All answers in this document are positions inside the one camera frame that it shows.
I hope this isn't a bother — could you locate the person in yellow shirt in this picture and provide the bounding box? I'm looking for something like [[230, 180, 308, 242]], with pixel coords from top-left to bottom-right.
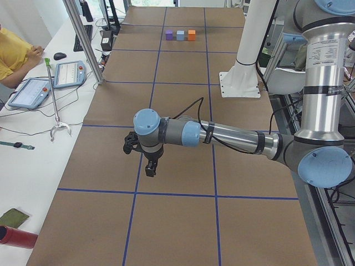
[[1, 27, 44, 89]]

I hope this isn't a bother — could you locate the purple foam block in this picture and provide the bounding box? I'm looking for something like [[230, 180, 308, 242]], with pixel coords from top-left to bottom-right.
[[165, 29, 174, 40]]

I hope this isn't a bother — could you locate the teach pendant tablet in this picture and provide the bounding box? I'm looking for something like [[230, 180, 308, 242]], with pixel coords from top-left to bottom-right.
[[8, 78, 50, 109], [53, 60, 86, 89]]

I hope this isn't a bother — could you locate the light blue foam block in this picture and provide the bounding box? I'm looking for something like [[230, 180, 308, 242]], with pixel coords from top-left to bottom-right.
[[176, 30, 185, 41]]

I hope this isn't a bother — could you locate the near teach pendant tablet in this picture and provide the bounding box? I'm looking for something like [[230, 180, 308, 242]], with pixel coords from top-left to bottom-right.
[[8, 78, 50, 109]]

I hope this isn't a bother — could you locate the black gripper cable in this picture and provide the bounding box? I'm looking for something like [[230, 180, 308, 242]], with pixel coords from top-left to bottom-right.
[[176, 96, 258, 155]]

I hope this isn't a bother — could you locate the orange foam block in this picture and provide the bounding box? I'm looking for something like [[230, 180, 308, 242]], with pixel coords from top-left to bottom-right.
[[187, 29, 196, 42]]

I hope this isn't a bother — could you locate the aluminium frame post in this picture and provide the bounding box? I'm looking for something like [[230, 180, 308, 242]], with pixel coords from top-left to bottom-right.
[[63, 0, 103, 85]]

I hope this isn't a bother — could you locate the green strap smartwatch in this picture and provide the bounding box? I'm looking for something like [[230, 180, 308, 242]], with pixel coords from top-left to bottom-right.
[[0, 141, 35, 150]]

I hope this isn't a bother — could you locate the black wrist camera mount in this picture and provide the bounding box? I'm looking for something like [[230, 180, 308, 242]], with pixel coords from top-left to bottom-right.
[[123, 131, 141, 155]]

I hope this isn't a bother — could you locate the black monitor stand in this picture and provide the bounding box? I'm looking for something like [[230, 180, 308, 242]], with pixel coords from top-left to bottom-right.
[[101, 0, 120, 35]]

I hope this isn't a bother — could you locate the reacher grabber tool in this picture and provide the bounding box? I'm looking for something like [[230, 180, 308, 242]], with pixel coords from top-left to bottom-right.
[[44, 58, 71, 142]]

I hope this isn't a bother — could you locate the black box with label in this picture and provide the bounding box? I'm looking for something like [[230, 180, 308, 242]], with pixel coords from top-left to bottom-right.
[[100, 30, 113, 52]]

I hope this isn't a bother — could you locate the red bottle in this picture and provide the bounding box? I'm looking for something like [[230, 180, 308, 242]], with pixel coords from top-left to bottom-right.
[[1, 226, 38, 249]]

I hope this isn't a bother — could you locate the olive green bean bag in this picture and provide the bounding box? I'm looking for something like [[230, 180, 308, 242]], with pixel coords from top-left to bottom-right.
[[0, 208, 29, 228]]

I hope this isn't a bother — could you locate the black keyboard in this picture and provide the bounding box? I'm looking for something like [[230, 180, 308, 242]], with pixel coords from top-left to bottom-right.
[[73, 24, 94, 53]]

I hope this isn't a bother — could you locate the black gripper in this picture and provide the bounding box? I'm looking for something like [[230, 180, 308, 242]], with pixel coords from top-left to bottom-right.
[[143, 147, 164, 177]]

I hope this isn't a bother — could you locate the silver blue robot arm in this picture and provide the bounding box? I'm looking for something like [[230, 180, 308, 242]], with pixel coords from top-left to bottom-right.
[[123, 1, 354, 188]]

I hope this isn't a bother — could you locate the black computer mouse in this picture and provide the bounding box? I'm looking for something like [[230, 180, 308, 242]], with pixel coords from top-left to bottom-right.
[[53, 52, 67, 61]]

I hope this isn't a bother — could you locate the white chair seat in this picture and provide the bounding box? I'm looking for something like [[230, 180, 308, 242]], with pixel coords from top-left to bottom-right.
[[267, 68, 306, 95]]

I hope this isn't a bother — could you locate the far teach pendant tablet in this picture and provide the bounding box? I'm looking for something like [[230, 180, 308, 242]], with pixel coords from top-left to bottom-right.
[[53, 60, 86, 89]]

